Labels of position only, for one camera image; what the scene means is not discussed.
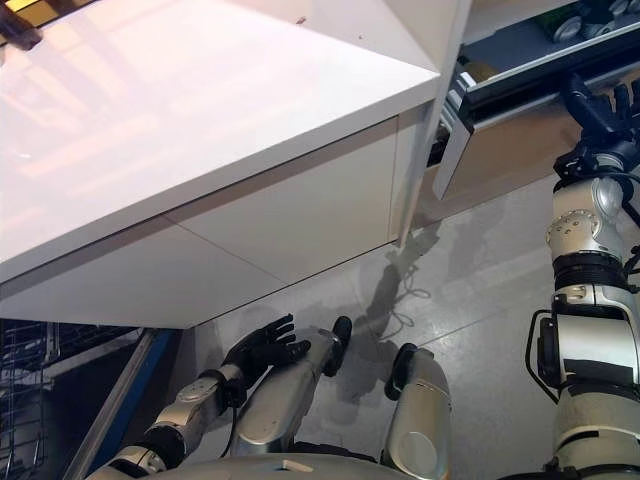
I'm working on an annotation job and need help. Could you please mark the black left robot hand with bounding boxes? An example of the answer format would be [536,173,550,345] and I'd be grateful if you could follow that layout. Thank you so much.
[222,313,312,382]

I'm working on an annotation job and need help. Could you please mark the silver left robot leg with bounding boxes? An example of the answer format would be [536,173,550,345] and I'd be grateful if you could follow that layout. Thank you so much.
[232,316,354,459]

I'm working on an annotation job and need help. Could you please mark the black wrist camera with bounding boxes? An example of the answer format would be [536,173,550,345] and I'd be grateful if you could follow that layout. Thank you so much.
[554,149,600,182]
[217,378,250,410]

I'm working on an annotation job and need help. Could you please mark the green drink can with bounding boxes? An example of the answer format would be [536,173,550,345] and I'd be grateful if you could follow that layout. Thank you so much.
[551,16,585,42]

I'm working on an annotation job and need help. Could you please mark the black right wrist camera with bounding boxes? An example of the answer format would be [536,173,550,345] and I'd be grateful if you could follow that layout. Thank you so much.
[554,149,600,182]

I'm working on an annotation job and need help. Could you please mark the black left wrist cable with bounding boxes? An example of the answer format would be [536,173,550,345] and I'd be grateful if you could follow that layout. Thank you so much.
[219,399,246,459]

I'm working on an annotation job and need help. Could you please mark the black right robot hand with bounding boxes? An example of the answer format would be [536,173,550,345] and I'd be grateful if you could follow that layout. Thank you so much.
[563,73,639,147]

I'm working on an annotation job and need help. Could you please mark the silver robot leg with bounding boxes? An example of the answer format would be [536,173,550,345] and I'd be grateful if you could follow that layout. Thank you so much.
[232,316,354,459]
[382,343,454,480]

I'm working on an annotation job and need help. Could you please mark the silver right robot leg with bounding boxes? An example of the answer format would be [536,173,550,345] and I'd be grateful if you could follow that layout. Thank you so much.
[382,343,454,480]

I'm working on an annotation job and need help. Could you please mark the white fridge drawer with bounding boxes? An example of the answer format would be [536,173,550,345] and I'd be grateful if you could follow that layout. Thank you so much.
[432,14,640,204]

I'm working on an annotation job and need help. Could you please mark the white counter cabinet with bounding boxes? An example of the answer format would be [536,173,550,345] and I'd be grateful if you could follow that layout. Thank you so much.
[0,0,441,331]

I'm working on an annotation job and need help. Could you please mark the tall white cabinet panel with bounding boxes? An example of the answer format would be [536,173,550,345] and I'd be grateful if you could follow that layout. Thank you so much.
[379,0,474,250]

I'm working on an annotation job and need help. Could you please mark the blue metal frame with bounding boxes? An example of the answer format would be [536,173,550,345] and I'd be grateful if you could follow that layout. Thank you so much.
[62,327,179,480]

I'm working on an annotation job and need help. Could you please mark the thin floor cable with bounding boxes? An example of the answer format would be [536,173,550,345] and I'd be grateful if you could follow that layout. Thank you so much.
[387,244,432,344]

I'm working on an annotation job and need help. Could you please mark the stainless steel fridge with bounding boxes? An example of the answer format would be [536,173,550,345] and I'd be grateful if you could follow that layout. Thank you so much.
[424,0,640,221]

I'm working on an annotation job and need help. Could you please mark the wire dish rack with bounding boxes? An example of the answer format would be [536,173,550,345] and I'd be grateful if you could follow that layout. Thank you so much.
[0,319,146,480]

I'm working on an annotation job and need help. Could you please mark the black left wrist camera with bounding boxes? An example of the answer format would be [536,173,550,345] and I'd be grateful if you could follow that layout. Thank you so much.
[217,378,250,410]

